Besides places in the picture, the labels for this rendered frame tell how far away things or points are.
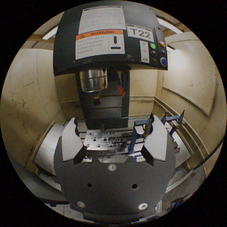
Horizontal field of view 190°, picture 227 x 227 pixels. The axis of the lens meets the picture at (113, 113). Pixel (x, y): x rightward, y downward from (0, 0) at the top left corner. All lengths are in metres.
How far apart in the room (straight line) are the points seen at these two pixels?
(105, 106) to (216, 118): 1.36
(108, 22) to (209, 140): 1.11
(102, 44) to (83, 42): 0.06
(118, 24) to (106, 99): 0.83
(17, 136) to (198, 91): 2.04
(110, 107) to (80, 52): 0.83
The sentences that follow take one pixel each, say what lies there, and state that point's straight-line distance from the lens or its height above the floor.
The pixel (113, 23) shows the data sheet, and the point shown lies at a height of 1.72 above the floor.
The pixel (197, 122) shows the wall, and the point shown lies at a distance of 0.99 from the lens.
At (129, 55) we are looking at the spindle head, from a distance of 0.25.
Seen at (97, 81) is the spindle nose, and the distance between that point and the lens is 0.38.
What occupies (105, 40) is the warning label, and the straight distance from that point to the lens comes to 0.26.
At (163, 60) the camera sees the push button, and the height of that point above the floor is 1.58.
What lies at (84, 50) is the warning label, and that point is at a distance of 0.26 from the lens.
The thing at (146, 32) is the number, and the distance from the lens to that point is 0.33.
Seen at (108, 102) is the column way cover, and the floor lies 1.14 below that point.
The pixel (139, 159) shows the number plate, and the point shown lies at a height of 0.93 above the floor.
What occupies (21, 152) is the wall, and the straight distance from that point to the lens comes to 1.18.
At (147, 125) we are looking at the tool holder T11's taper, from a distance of 0.43.
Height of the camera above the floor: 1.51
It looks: 32 degrees down
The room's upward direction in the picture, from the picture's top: 3 degrees counter-clockwise
